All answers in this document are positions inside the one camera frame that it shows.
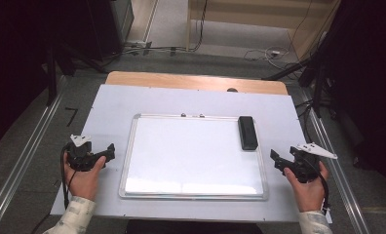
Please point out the large white panel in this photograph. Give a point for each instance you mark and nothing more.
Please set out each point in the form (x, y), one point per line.
(109, 107)

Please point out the wooden table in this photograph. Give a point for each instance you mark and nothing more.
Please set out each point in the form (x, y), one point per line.
(181, 80)

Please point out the power strip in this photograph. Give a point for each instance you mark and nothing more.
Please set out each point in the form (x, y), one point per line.
(139, 44)

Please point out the black cabinet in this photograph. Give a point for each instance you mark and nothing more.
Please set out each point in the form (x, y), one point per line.
(100, 26)

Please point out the black whiteboard eraser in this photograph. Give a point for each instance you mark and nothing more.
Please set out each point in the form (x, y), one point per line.
(247, 133)

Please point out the black metal stand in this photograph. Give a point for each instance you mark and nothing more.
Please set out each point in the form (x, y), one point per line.
(317, 91)

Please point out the person's left hand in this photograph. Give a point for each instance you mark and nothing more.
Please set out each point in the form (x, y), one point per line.
(84, 183)

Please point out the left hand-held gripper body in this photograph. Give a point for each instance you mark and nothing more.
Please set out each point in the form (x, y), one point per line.
(80, 157)

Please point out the light wooden shelf unit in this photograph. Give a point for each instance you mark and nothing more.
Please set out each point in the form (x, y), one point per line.
(246, 16)

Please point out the aluminium rail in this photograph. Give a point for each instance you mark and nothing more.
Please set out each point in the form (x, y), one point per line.
(343, 188)
(22, 162)

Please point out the silver-framed whiteboard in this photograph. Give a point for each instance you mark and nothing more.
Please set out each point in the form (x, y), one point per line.
(194, 162)

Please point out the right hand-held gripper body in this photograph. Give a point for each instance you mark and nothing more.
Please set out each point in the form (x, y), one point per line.
(306, 165)

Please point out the person's right hand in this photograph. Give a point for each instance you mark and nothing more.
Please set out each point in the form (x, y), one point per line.
(308, 195)

